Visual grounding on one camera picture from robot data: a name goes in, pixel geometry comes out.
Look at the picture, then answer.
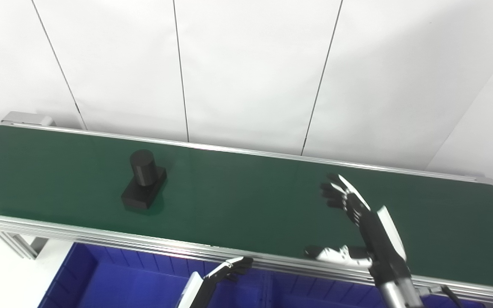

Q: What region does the green conveyor belt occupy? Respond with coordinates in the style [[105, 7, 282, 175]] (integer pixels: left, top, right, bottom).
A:
[[0, 125, 493, 291], [0, 121, 493, 307]]

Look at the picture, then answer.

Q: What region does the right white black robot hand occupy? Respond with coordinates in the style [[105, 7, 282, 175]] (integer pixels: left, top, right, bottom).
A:
[[304, 173, 411, 284]]

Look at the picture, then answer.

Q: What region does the grey conveyor motor housing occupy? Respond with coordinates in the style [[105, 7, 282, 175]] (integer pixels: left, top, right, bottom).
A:
[[0, 111, 54, 127]]

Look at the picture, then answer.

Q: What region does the blue plastic bin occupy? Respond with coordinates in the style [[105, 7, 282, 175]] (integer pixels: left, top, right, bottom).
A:
[[264, 274, 487, 308], [38, 243, 269, 308]]

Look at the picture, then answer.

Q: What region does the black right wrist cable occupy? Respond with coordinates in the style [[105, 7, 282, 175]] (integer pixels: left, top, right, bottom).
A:
[[418, 285, 463, 308]]

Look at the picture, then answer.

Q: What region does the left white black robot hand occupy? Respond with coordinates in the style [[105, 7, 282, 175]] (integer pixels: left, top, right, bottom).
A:
[[176, 256, 254, 308]]

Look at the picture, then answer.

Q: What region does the black cylinder block part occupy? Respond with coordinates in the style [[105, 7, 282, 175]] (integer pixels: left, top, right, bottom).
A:
[[121, 150, 168, 210]]

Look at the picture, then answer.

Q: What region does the aluminium conveyor support leg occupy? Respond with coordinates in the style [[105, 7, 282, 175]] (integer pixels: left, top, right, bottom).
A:
[[0, 230, 50, 260]]

